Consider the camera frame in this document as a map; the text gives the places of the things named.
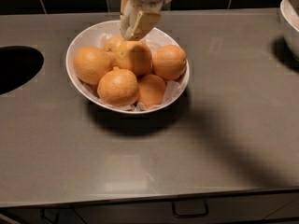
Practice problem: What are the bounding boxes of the white paper bowl liner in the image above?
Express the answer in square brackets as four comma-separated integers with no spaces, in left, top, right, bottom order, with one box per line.
[77,31,189,114]

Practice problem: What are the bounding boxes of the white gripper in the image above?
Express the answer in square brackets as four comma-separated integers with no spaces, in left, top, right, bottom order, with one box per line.
[121,0,172,40]

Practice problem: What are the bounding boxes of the white ceramic bowl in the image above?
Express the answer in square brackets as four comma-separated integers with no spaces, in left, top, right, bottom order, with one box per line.
[65,21,190,115]

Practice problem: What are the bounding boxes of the dark sink basin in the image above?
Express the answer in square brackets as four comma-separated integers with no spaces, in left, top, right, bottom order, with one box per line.
[0,46,44,94]

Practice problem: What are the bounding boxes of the black drawer handle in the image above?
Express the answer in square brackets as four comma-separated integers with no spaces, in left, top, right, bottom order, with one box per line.
[171,200,209,218]

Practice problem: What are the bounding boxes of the back small orange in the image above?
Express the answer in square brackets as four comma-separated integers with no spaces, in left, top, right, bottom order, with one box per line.
[103,35,124,52]

